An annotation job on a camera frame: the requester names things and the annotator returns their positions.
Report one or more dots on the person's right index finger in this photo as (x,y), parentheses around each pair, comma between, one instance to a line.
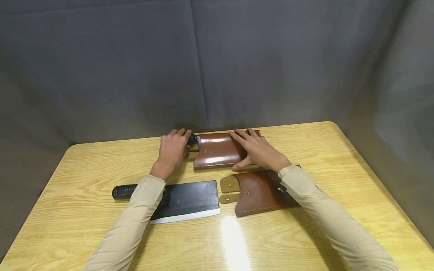
(238,140)

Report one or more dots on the person's right ring finger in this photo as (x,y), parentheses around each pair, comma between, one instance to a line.
(254,133)

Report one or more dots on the person's left forearm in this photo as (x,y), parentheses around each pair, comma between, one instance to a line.
(130,226)

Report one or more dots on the person's right hand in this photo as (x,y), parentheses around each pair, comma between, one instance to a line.
(262,154)

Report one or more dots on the person's right forearm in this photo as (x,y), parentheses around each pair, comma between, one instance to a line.
(339,226)

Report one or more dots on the black wrist band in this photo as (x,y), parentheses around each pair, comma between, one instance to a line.
(165,197)
(281,189)

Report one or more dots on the person's right thumb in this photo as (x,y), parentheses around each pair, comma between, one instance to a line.
(241,163)

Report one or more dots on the person's left fingers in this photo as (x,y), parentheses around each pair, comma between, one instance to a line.
(180,133)

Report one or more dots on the person's left hand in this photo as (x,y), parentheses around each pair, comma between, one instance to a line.
(172,152)

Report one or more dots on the brown leather knife sheath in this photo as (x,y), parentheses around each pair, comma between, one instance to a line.
(259,194)
(217,152)

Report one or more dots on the person's right middle finger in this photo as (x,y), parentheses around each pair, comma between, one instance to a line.
(244,134)

